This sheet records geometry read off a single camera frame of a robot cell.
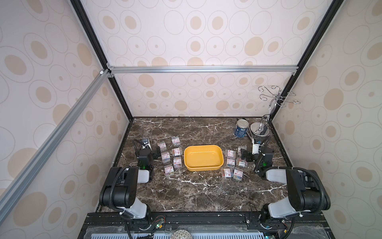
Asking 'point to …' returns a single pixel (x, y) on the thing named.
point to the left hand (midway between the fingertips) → (153, 144)
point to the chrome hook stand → (278, 98)
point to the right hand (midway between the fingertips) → (255, 149)
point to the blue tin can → (241, 128)
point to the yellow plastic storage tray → (206, 158)
